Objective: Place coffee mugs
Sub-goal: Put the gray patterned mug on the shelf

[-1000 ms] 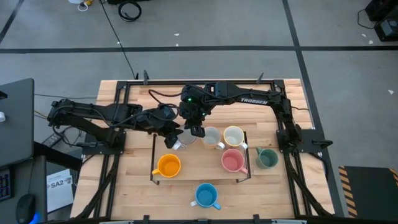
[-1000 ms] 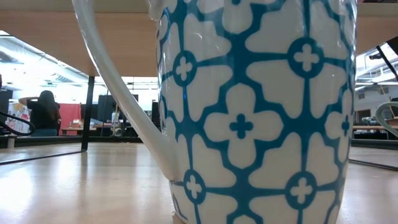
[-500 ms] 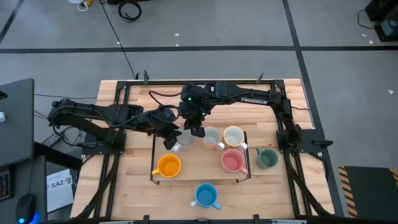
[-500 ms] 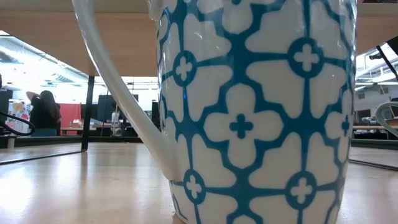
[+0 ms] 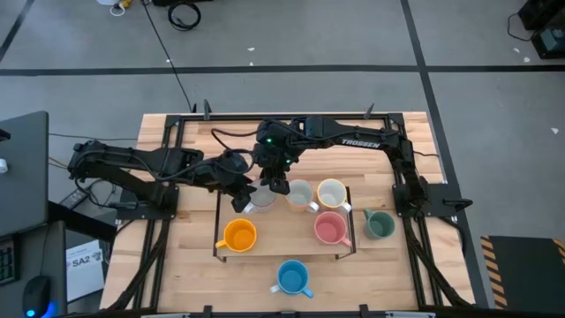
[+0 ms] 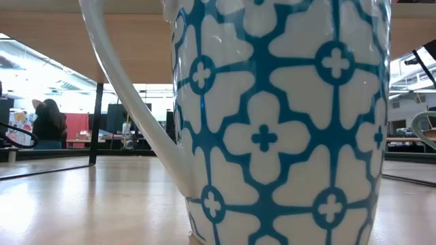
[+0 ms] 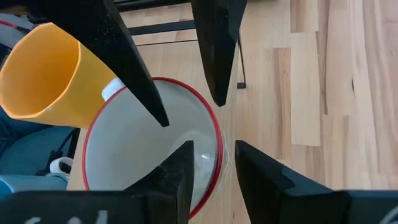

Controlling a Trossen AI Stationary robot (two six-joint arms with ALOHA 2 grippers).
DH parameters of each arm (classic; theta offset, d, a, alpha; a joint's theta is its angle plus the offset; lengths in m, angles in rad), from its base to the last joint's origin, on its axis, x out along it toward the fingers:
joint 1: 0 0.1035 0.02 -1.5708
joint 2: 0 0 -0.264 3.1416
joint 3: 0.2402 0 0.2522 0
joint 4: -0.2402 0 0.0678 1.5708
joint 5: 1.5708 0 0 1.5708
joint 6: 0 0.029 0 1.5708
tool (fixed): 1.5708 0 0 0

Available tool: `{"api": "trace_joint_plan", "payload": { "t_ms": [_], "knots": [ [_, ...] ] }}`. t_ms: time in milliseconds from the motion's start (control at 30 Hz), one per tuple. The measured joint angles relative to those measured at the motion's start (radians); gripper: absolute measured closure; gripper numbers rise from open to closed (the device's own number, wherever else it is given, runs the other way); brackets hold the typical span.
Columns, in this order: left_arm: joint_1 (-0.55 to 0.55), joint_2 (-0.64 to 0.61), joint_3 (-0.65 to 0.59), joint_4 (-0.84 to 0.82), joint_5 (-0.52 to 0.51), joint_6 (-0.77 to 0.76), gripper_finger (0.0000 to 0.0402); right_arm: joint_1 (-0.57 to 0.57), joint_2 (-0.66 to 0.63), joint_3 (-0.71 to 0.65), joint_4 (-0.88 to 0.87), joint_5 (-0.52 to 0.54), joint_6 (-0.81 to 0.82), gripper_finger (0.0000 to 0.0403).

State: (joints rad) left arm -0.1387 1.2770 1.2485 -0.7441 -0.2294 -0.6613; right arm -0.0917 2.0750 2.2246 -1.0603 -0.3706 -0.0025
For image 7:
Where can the person's leg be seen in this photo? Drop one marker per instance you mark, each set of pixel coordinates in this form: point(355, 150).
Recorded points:
point(28, 146)

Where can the plain yellow mug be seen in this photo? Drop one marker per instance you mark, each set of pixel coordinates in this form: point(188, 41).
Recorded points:
point(46, 71)

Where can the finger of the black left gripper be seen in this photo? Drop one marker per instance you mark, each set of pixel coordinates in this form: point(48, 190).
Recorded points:
point(217, 46)
point(118, 56)

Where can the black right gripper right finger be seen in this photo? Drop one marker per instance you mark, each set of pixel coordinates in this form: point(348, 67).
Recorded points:
point(273, 199)

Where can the white red-rim mug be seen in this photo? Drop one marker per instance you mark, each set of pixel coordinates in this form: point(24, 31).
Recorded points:
point(130, 143)

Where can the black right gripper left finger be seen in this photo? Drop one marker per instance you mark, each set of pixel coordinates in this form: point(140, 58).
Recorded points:
point(161, 199)

